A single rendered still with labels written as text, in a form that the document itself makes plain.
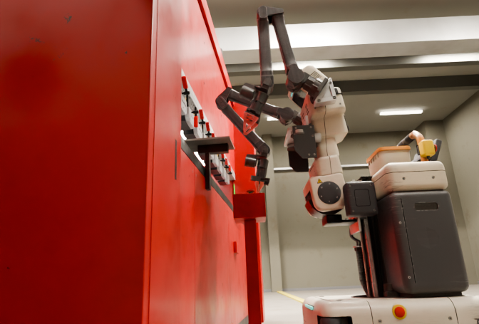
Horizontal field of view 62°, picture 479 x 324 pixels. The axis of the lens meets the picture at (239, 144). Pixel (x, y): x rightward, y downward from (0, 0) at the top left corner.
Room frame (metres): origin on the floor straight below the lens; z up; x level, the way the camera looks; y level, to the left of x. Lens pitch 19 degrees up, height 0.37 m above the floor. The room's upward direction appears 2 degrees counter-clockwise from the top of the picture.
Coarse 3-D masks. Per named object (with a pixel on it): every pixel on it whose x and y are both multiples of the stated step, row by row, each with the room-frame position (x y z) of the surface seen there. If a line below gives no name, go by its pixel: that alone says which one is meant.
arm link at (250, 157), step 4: (264, 148) 2.06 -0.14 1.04; (264, 152) 2.06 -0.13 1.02; (248, 156) 2.10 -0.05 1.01; (252, 156) 2.09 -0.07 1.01; (256, 156) 2.09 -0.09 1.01; (260, 156) 2.09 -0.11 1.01; (264, 156) 2.07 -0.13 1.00; (248, 160) 2.09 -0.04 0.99; (252, 160) 2.09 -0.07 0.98; (244, 164) 2.10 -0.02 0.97; (248, 164) 2.10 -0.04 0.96; (252, 164) 2.09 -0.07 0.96
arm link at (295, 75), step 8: (272, 8) 1.62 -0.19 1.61; (272, 16) 1.63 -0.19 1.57; (280, 16) 1.63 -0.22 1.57; (272, 24) 1.67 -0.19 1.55; (280, 24) 1.64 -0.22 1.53; (280, 32) 1.64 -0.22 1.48; (280, 40) 1.64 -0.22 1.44; (288, 40) 1.64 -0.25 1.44; (280, 48) 1.65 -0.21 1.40; (288, 48) 1.64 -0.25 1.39; (288, 56) 1.64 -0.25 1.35; (288, 64) 1.63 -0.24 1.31; (296, 64) 1.61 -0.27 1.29; (288, 72) 1.61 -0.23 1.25; (296, 72) 1.61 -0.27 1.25; (296, 80) 1.61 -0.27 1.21; (288, 88) 1.69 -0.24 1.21
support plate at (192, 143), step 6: (198, 138) 1.74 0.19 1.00; (204, 138) 1.73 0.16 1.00; (210, 138) 1.73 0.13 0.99; (216, 138) 1.73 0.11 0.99; (222, 138) 1.73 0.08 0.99; (228, 138) 1.73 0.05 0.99; (192, 144) 1.79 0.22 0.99; (198, 144) 1.79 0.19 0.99; (204, 144) 1.80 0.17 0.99; (210, 144) 1.80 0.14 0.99; (228, 144) 1.81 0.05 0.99; (192, 150) 1.89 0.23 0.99
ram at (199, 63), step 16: (192, 0) 2.06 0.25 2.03; (192, 16) 2.05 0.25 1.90; (192, 32) 2.05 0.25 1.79; (192, 48) 2.05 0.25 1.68; (208, 48) 2.57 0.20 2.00; (192, 64) 2.05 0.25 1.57; (208, 64) 2.56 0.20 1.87; (192, 80) 2.05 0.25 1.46; (208, 80) 2.55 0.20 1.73; (192, 96) 2.05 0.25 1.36; (208, 96) 2.54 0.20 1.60; (208, 112) 2.53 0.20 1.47; (224, 128) 3.28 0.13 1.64
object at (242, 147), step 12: (240, 108) 3.97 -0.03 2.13; (240, 132) 3.97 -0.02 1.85; (240, 144) 3.97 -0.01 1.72; (240, 156) 3.97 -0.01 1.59; (240, 168) 3.97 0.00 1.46; (252, 168) 3.96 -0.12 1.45; (216, 180) 3.99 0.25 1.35; (240, 180) 3.97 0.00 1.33; (228, 192) 3.98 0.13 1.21; (240, 192) 3.97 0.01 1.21
